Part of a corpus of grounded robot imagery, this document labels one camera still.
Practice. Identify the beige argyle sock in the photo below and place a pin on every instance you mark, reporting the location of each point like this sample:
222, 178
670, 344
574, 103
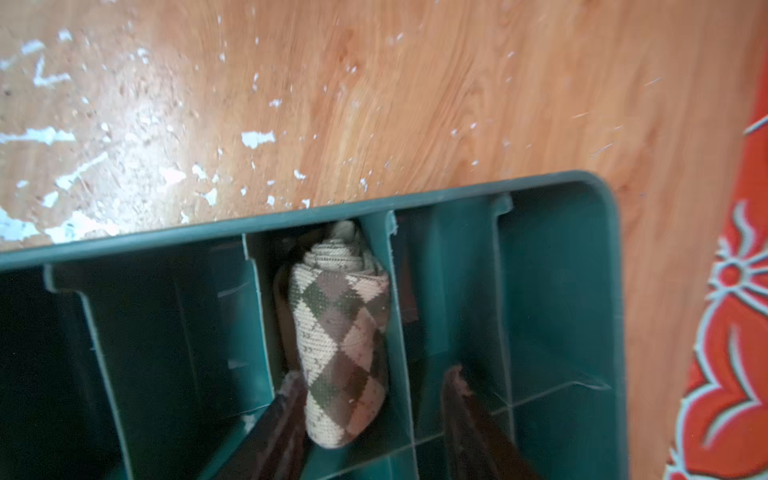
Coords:
339, 296

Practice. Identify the green plastic divider tray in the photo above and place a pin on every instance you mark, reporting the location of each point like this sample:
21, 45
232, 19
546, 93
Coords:
155, 356

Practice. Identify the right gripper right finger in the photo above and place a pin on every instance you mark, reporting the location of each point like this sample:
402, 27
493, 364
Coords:
476, 448

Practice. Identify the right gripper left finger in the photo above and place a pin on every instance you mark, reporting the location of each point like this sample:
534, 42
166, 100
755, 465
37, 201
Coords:
275, 447

